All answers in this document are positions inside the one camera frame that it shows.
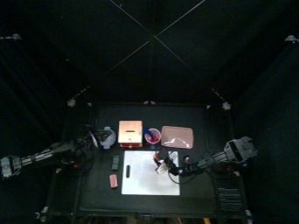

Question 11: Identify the pink square plate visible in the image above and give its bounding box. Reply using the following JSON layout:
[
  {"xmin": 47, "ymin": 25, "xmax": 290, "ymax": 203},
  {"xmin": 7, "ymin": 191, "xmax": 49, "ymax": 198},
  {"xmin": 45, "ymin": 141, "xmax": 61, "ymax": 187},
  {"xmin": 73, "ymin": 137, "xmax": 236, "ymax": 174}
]
[{"xmin": 160, "ymin": 125, "xmax": 195, "ymax": 150}]

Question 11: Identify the pale blue plastic jug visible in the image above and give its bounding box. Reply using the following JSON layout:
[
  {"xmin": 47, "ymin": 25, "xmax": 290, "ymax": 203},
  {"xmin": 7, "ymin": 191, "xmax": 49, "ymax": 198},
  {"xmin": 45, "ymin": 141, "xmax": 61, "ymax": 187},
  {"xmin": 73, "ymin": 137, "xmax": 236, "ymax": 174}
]
[{"xmin": 99, "ymin": 125, "xmax": 118, "ymax": 150}]

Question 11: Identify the white cutting board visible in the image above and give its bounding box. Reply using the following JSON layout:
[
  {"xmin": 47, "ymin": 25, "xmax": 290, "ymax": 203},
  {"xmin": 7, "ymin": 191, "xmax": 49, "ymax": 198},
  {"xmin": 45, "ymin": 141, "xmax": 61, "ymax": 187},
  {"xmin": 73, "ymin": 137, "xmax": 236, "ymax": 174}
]
[{"xmin": 120, "ymin": 150, "xmax": 182, "ymax": 196}]

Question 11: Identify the wooden toy box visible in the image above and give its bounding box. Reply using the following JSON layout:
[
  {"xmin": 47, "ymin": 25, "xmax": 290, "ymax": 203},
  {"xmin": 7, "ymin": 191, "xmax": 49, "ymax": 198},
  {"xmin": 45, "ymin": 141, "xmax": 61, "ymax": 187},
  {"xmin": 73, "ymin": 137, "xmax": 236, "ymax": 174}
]
[{"xmin": 116, "ymin": 120, "xmax": 144, "ymax": 149}]

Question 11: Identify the red plastic cup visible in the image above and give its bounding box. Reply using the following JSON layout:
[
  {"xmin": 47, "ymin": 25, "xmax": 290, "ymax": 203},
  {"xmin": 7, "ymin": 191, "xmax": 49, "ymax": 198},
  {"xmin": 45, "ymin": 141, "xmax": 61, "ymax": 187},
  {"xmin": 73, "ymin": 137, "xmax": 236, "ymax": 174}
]
[{"xmin": 144, "ymin": 128, "xmax": 163, "ymax": 145}]

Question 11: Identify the dark green toy block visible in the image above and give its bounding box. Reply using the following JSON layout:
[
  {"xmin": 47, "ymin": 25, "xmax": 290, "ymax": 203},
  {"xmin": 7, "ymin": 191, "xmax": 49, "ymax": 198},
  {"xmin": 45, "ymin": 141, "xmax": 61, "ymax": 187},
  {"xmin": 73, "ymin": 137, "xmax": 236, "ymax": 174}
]
[{"xmin": 111, "ymin": 155, "xmax": 122, "ymax": 172}]

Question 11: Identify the blue toy utensil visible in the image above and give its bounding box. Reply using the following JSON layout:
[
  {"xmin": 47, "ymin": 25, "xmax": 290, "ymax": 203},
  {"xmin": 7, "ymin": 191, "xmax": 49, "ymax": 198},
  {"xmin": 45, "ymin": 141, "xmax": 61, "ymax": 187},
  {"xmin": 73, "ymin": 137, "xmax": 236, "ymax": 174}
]
[{"xmin": 143, "ymin": 128, "xmax": 155, "ymax": 140}]

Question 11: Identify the pink red toy block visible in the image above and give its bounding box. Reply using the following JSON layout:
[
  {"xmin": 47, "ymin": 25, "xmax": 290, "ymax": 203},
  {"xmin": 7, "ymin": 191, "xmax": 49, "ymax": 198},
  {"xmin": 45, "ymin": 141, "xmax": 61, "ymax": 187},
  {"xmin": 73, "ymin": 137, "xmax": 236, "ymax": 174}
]
[{"xmin": 108, "ymin": 173, "xmax": 119, "ymax": 189}]

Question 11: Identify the white printed table label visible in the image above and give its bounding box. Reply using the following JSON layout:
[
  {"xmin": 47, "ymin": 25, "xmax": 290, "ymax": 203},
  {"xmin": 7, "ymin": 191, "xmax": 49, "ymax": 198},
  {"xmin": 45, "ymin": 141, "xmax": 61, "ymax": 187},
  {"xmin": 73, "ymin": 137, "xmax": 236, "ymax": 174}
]
[{"xmin": 218, "ymin": 186, "xmax": 244, "ymax": 213}]

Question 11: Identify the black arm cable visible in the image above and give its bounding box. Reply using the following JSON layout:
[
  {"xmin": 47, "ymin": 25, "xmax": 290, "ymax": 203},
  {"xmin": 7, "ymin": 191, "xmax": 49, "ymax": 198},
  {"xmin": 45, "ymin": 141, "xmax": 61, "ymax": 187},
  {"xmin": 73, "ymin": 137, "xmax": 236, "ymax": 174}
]
[{"xmin": 167, "ymin": 171, "xmax": 199, "ymax": 186}]

